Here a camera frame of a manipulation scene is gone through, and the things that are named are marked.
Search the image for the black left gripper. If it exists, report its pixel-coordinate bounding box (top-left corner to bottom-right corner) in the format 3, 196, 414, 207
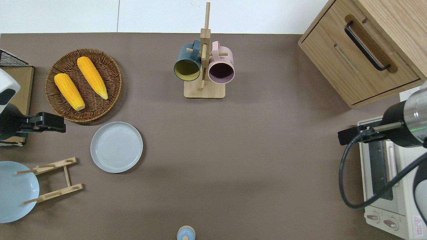
21, 112, 66, 133

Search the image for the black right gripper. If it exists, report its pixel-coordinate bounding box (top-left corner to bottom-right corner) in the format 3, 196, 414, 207
338, 125, 384, 146

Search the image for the gray round plate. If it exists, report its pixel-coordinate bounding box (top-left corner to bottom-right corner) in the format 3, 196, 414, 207
90, 122, 143, 174

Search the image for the wooden plate rack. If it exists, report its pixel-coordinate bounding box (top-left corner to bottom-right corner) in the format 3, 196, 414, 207
15, 157, 84, 205

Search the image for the light blue plate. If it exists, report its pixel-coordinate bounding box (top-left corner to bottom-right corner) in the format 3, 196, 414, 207
0, 161, 40, 223

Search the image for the short yellow corn cob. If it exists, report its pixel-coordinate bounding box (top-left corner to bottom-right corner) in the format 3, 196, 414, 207
54, 73, 85, 111

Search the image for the brown wicker basket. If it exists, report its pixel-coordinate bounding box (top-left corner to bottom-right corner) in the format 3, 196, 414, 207
45, 49, 122, 123

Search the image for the long yellow corn cob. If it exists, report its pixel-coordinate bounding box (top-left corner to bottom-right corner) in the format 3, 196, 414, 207
77, 56, 109, 100

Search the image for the wooden drawer cabinet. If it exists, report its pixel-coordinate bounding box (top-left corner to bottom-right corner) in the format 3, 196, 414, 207
298, 0, 427, 109

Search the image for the white toaster oven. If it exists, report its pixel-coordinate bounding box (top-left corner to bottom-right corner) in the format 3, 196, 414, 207
358, 116, 427, 240

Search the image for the pink mug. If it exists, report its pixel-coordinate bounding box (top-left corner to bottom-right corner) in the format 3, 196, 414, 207
208, 41, 235, 84

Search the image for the dark teal mug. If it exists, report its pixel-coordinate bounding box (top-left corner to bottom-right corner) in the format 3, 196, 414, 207
173, 39, 202, 82

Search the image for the wooden mug tree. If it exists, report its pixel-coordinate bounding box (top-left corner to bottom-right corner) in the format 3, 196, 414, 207
184, 2, 229, 99

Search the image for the blue desk bell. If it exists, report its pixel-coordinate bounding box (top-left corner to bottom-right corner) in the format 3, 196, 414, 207
177, 226, 196, 240

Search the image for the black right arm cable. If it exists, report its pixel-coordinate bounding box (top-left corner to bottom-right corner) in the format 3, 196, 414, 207
339, 122, 427, 209

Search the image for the wire and wood shelf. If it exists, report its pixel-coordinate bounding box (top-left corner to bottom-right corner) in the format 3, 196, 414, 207
0, 49, 34, 147

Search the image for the black cabinet handle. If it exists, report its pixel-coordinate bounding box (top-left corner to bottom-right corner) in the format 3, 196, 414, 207
345, 21, 391, 71

